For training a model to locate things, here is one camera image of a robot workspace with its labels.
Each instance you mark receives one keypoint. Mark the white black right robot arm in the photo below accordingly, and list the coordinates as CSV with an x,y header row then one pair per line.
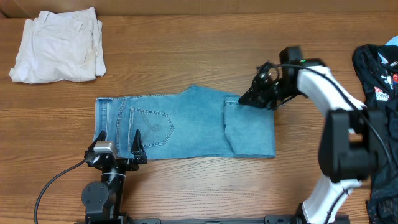
x,y
351,147

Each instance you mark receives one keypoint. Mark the blue denim jeans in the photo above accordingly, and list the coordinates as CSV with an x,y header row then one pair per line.
x,y
198,122

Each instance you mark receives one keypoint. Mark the light blue garment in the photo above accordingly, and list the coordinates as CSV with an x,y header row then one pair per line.
x,y
393,41

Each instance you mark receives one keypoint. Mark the folded white trousers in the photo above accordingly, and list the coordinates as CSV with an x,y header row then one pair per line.
x,y
60,46

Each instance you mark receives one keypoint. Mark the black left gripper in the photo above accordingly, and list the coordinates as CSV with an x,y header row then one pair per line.
x,y
137,148

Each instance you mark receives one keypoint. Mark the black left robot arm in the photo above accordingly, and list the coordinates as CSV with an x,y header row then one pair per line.
x,y
102,199

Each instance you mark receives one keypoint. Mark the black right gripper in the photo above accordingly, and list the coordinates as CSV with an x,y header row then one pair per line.
x,y
256,93

